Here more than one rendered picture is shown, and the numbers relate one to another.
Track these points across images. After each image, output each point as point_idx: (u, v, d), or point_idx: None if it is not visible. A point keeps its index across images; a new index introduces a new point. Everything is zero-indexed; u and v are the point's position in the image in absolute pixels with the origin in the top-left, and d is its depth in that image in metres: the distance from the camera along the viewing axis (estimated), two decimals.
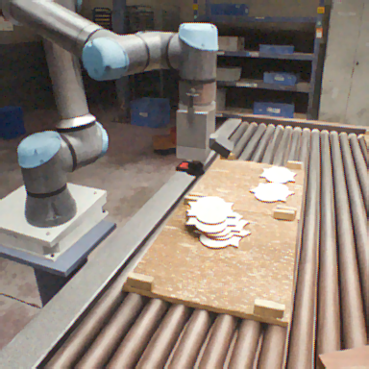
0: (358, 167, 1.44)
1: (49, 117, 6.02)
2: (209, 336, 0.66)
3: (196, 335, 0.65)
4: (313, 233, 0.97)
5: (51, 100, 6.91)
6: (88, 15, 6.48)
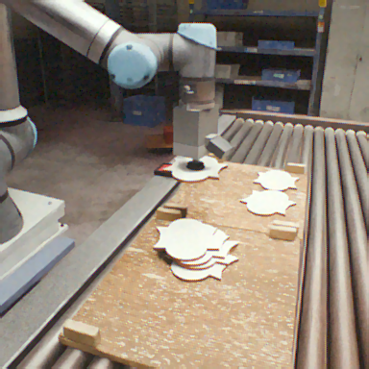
0: None
1: (40, 116, 5.80)
2: None
3: None
4: (321, 257, 0.75)
5: (43, 98, 6.69)
6: None
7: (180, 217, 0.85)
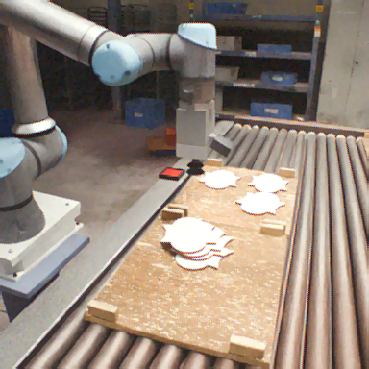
0: (356, 174, 1.34)
1: None
2: None
3: None
4: (305, 250, 0.87)
5: (46, 100, 6.81)
6: (84, 14, 6.39)
7: (183, 216, 0.98)
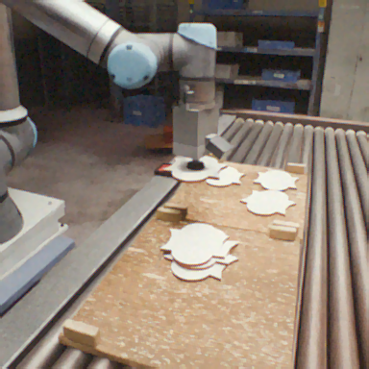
0: None
1: (40, 116, 5.80)
2: None
3: None
4: (320, 257, 0.75)
5: (43, 98, 6.69)
6: None
7: (180, 217, 0.85)
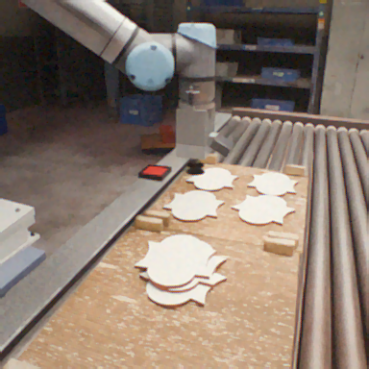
0: None
1: None
2: None
3: None
4: (323, 274, 0.64)
5: (39, 97, 6.58)
6: None
7: (161, 227, 0.74)
